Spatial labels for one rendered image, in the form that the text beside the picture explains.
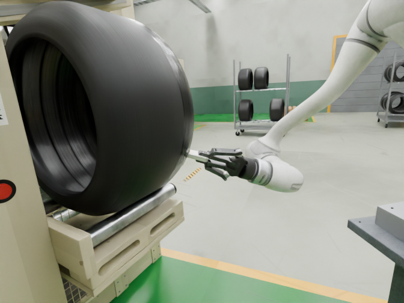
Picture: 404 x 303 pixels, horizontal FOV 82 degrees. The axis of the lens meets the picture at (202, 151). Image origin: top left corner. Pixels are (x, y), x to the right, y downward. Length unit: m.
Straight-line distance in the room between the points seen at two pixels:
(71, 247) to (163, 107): 0.36
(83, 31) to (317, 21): 11.58
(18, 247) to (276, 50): 11.60
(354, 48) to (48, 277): 0.99
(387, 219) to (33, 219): 1.17
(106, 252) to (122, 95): 0.37
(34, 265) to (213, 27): 12.35
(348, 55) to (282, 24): 11.17
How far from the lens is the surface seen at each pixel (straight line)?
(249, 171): 0.78
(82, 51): 0.55
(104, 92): 0.50
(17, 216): 0.61
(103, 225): 0.64
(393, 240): 1.17
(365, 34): 0.85
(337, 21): 11.99
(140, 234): 0.70
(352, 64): 0.84
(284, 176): 0.84
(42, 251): 0.66
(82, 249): 0.57
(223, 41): 12.38
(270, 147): 0.94
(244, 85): 6.16
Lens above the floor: 1.23
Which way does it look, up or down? 15 degrees down
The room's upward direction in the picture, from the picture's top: 3 degrees counter-clockwise
